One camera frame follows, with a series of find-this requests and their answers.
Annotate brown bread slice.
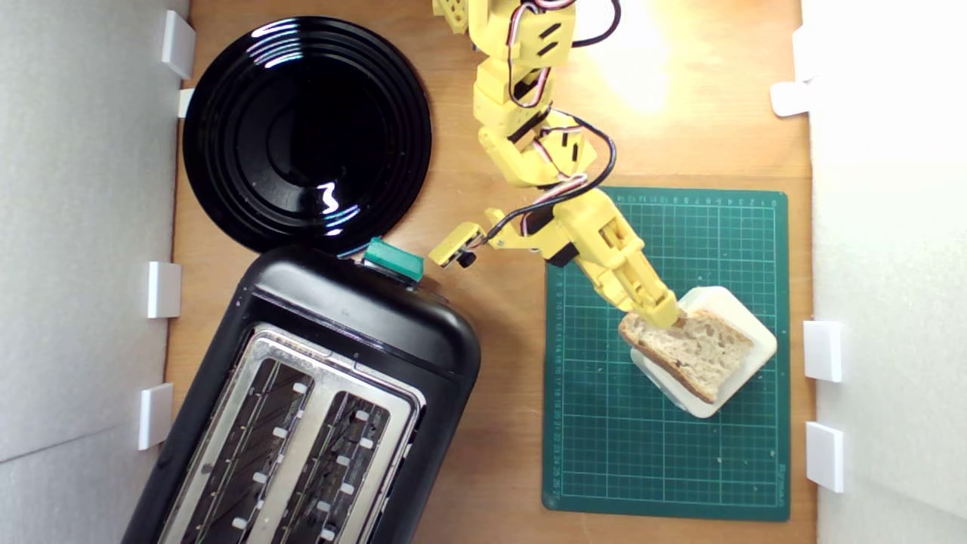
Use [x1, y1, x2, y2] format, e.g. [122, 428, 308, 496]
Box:
[618, 303, 755, 405]

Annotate green toaster lever knob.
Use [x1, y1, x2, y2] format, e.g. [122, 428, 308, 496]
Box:
[362, 236, 425, 285]

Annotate black two-slot toaster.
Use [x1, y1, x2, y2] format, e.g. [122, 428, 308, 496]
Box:
[121, 243, 482, 544]

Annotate white square block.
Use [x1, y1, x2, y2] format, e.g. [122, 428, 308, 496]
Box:
[629, 285, 779, 420]

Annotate green cutting mat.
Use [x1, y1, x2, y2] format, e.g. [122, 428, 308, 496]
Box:
[542, 184, 792, 522]

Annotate black round plate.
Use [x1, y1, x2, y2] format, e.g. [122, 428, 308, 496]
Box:
[182, 16, 433, 255]

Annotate yellow wrist camera box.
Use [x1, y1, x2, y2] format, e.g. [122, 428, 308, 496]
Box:
[428, 221, 488, 270]

